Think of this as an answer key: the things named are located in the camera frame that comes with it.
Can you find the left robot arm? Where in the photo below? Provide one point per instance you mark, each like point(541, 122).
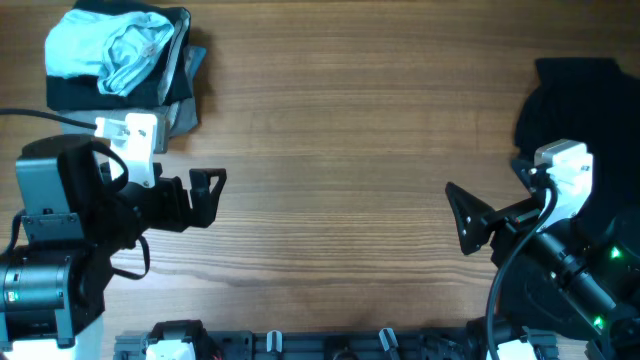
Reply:
point(80, 208)

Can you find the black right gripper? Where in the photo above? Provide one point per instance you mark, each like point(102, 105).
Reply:
point(474, 228)

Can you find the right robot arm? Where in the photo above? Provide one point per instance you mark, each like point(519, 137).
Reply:
point(550, 275)

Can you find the folded blue garment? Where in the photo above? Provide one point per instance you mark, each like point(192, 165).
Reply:
point(193, 60)

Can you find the light blue t-shirt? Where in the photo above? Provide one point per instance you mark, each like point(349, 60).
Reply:
point(120, 51)

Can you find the folded dark green trousers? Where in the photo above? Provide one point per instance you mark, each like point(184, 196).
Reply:
point(166, 83)

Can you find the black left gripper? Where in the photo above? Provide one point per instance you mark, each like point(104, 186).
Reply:
point(205, 203)

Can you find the black t-shirt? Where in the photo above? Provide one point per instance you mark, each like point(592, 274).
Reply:
point(589, 100)

